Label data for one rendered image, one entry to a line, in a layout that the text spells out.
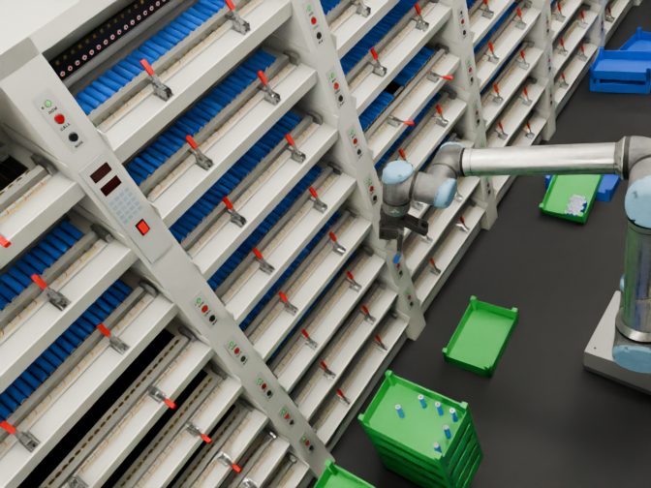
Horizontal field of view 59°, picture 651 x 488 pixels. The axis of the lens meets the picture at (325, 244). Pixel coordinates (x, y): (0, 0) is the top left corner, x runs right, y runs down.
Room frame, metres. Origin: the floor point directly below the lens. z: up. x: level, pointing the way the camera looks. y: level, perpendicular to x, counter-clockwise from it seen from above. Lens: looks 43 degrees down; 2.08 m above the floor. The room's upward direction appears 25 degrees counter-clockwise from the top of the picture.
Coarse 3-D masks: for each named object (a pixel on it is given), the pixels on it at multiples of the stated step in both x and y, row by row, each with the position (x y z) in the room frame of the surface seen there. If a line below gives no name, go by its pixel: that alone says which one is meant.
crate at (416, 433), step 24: (384, 384) 1.08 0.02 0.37; (408, 384) 1.05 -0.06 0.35; (384, 408) 1.03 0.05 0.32; (408, 408) 0.99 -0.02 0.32; (432, 408) 0.95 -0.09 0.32; (456, 408) 0.91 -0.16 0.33; (384, 432) 0.95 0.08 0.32; (408, 432) 0.91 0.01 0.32; (432, 432) 0.88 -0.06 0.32; (456, 432) 0.82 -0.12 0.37; (432, 456) 0.81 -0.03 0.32
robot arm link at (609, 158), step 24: (456, 144) 1.38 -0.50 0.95; (576, 144) 1.13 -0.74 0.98; (600, 144) 1.08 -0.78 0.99; (624, 144) 1.03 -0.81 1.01; (648, 144) 0.99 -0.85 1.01; (456, 168) 1.30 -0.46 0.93; (480, 168) 1.26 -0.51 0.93; (504, 168) 1.21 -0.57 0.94; (528, 168) 1.17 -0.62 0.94; (552, 168) 1.12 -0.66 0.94; (576, 168) 1.08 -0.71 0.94; (600, 168) 1.04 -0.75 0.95; (624, 168) 0.99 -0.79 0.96
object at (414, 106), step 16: (432, 48) 1.93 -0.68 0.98; (448, 48) 1.87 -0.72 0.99; (448, 64) 1.83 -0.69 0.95; (416, 96) 1.72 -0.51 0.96; (432, 96) 1.75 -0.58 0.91; (400, 112) 1.67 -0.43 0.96; (416, 112) 1.67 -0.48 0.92; (384, 128) 1.62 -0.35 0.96; (400, 128) 1.61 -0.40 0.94; (368, 144) 1.57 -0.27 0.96; (384, 144) 1.55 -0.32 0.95
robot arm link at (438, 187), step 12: (432, 168) 1.31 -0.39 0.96; (444, 168) 1.29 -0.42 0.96; (420, 180) 1.28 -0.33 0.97; (432, 180) 1.26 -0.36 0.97; (444, 180) 1.25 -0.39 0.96; (420, 192) 1.25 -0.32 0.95; (432, 192) 1.23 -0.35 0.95; (444, 192) 1.22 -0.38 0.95; (432, 204) 1.23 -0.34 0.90; (444, 204) 1.21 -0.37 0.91
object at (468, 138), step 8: (456, 128) 1.91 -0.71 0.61; (464, 128) 1.88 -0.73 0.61; (448, 136) 1.90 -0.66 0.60; (456, 136) 1.89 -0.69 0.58; (464, 136) 1.88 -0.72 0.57; (472, 136) 1.85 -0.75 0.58; (440, 144) 1.86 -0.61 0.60; (464, 144) 1.85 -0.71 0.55; (472, 144) 1.84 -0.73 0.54; (432, 152) 1.83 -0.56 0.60; (432, 160) 1.79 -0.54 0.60; (424, 168) 1.76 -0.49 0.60; (416, 208) 1.62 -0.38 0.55; (424, 208) 1.61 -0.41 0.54; (416, 216) 1.59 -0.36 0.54; (408, 232) 1.55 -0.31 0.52
